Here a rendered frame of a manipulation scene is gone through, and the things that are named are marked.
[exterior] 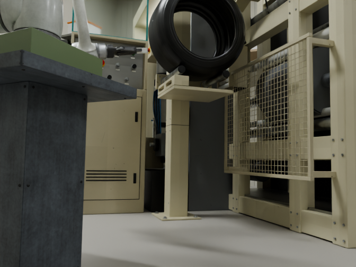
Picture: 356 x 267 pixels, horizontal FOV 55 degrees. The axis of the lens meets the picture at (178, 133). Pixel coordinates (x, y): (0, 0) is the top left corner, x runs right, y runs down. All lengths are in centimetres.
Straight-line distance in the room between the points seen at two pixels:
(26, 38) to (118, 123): 150
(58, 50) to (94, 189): 148
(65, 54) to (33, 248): 59
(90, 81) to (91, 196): 147
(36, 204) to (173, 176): 131
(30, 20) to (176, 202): 149
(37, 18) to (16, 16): 7
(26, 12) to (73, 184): 58
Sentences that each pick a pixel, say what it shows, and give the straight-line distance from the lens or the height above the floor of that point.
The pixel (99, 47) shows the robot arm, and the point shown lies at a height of 99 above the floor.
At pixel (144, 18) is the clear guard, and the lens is 275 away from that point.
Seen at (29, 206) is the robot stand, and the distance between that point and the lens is 110.
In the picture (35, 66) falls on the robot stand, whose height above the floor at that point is 62.
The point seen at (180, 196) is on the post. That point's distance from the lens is 231.
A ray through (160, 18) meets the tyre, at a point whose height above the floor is 118.
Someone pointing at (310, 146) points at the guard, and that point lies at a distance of 169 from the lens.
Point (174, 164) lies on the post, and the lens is 228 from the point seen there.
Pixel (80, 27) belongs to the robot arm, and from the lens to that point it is 181.
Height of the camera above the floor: 39
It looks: 4 degrees up
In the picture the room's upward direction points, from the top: 1 degrees clockwise
